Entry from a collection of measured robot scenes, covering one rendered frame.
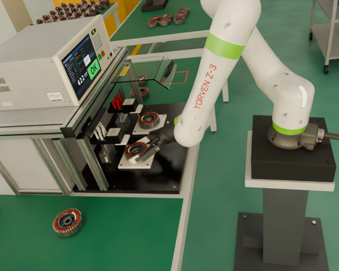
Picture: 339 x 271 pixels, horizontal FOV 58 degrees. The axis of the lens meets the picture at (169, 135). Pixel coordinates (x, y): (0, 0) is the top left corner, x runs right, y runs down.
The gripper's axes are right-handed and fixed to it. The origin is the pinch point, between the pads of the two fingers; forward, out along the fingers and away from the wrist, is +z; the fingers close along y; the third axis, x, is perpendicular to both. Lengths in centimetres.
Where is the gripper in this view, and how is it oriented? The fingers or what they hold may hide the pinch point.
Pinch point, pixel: (136, 151)
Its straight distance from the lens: 138.7
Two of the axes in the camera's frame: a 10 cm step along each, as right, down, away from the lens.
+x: -6.4, -6.6, -4.0
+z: -7.5, 4.1, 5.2
